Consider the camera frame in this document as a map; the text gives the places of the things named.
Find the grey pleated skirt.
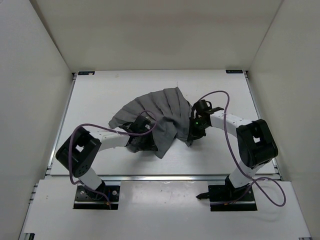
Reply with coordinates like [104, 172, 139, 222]
[108, 87, 192, 159]

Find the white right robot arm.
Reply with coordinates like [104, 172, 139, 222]
[188, 110, 278, 200]

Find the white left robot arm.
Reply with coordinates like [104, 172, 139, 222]
[55, 115, 157, 199]

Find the dark label sticker right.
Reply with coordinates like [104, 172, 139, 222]
[225, 69, 243, 74]

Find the dark label sticker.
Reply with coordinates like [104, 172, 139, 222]
[77, 71, 95, 76]
[225, 69, 243, 74]

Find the dark label sticker left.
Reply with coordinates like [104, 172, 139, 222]
[77, 71, 95, 76]

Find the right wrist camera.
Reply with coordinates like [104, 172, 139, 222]
[192, 99, 224, 116]

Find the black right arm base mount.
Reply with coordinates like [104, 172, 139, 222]
[196, 184, 258, 212]

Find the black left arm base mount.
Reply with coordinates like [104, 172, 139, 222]
[73, 184, 121, 210]

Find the aluminium table edge rail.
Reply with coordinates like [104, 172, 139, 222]
[44, 174, 281, 182]

